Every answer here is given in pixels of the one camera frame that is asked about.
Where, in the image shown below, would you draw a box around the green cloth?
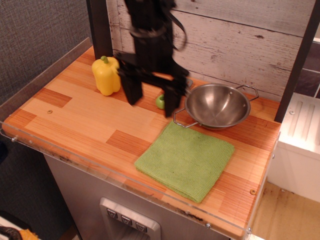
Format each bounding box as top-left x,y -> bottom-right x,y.
134,122 -> 235,203

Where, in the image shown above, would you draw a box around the grey spatula green handle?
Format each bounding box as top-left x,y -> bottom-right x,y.
155,78 -> 194,110

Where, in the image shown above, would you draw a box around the yellow object bottom left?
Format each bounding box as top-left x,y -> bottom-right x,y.
18,229 -> 39,240

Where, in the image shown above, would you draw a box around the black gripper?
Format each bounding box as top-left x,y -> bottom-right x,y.
115,34 -> 189,118

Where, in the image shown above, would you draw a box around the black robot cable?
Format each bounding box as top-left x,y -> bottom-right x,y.
165,7 -> 188,51

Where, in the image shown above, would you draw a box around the clear acrylic edge guard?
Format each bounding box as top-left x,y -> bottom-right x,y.
2,116 -> 281,240

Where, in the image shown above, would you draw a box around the dark right upright post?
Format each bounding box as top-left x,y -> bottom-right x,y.
274,0 -> 320,123

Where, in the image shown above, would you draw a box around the grey toy kitchen cabinet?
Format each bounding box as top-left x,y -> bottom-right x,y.
45,155 -> 227,240

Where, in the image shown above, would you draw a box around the silver button panel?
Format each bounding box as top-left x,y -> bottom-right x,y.
99,197 -> 162,240

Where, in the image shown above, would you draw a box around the steel bowl with handles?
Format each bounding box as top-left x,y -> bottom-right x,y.
173,83 -> 260,130

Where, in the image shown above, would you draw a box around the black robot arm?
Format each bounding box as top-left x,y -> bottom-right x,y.
115,0 -> 189,117

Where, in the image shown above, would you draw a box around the yellow toy bell pepper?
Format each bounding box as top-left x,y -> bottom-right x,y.
91,56 -> 121,96

